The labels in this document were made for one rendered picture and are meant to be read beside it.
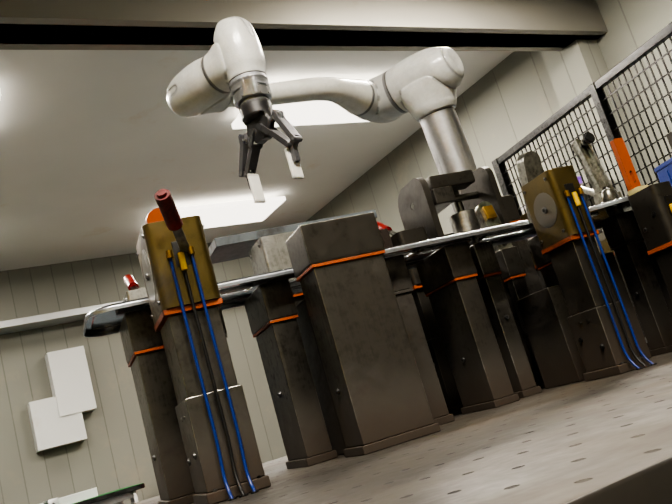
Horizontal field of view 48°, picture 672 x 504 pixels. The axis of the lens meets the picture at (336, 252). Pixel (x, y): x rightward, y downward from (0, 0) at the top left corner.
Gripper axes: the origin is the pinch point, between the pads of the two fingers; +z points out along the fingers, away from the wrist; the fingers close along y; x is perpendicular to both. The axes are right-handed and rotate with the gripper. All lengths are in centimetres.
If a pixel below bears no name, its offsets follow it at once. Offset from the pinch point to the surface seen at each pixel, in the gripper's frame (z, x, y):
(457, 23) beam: -140, 255, -81
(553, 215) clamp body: 30, 2, 59
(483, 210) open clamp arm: 19.3, 24.2, 33.0
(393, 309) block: 39, -29, 46
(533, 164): 20, 6, 56
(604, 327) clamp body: 50, 1, 61
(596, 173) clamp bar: 15, 56, 46
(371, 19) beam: -141, 198, -97
